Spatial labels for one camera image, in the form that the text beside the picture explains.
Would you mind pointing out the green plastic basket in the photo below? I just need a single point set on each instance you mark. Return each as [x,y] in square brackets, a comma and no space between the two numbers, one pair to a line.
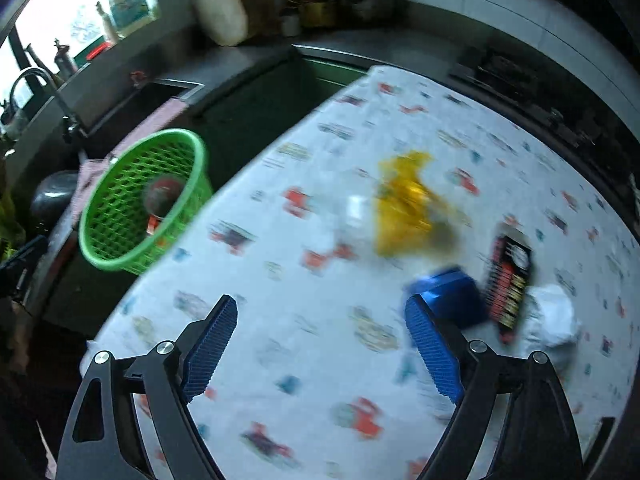
[115,255]

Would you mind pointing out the small red figurine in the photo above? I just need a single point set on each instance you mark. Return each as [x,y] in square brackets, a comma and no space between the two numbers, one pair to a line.
[136,78]

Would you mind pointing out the window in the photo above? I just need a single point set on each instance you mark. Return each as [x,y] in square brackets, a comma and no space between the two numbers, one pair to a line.
[75,5]

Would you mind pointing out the large detergent jug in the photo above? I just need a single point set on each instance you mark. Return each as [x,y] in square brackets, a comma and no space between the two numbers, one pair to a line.
[127,10]

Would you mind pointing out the printed blanket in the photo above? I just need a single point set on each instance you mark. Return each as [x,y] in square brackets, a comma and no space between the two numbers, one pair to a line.
[300,285]

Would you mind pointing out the silver foil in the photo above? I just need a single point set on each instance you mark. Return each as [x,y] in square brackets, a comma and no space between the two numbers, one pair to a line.
[550,315]

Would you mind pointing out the steel cooking pot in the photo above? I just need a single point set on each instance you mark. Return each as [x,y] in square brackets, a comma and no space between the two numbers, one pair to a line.
[370,5]

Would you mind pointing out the white spray bottle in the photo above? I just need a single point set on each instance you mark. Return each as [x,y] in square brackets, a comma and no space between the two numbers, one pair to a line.
[109,27]

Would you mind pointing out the small blue box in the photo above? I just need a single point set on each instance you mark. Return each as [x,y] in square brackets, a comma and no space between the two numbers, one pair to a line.
[450,295]

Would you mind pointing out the small black box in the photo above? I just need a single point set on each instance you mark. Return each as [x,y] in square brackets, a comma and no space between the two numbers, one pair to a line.
[507,285]

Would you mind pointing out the steel sink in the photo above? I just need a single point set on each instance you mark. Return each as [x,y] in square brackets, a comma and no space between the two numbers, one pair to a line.
[145,105]

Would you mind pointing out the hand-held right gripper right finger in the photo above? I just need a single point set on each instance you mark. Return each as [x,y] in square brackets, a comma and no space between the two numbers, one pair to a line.
[430,345]

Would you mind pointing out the red drink can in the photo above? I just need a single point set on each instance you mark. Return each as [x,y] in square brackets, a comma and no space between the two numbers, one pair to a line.
[161,195]

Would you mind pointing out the person's left hand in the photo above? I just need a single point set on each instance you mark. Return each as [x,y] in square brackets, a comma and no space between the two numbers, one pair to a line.
[19,332]

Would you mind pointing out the yellow plastic wrapper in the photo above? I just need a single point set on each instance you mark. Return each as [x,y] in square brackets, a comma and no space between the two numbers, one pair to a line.
[405,205]

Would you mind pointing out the dark wok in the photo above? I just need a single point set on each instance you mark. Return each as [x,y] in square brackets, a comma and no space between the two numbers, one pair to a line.
[52,192]

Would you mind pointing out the silver metal bottle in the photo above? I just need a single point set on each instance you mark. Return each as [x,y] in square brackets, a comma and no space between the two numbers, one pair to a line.
[64,59]

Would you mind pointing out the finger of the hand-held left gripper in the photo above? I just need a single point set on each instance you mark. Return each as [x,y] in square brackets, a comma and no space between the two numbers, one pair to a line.
[25,256]

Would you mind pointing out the black gas stove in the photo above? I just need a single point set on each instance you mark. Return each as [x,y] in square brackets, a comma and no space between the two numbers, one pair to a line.
[525,85]

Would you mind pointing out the small white jar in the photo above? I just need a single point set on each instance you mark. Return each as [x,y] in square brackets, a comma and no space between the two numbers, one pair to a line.
[290,24]

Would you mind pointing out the steel faucet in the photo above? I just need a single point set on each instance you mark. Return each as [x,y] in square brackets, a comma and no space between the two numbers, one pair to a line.
[65,110]

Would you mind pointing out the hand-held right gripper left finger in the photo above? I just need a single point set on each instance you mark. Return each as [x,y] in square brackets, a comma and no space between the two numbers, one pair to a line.
[215,340]

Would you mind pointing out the red flat box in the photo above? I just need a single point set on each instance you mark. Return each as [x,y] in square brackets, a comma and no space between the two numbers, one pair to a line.
[97,52]

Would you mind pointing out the round wooden chopping block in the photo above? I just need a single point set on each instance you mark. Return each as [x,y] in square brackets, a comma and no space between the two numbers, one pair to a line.
[220,10]

